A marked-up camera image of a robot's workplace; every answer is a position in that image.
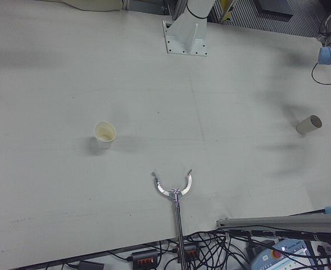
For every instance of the beige plastic cup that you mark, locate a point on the beige plastic cup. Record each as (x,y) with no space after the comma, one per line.
(308,125)

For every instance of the white paper cup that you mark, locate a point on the white paper cup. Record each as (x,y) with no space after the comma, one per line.
(104,137)

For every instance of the black flat box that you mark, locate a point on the black flat box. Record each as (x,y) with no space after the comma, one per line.
(274,7)

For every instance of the yellow black striped bar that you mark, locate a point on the yellow black striped bar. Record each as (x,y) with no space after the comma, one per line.
(226,11)

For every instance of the grey teach pendant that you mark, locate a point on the grey teach pendant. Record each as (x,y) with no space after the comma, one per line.
(266,258)

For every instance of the metal reacher grabber tool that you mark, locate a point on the metal reacher grabber tool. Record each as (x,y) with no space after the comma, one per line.
(176,194)

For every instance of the black orange connector box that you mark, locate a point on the black orange connector box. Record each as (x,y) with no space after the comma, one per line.
(190,250)
(144,257)

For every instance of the black power brick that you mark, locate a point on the black power brick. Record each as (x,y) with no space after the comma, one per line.
(90,265)

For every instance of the aluminium extrusion post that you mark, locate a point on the aluminium extrusion post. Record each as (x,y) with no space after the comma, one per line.
(266,222)

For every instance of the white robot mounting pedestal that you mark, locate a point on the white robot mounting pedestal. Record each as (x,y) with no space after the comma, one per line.
(186,36)

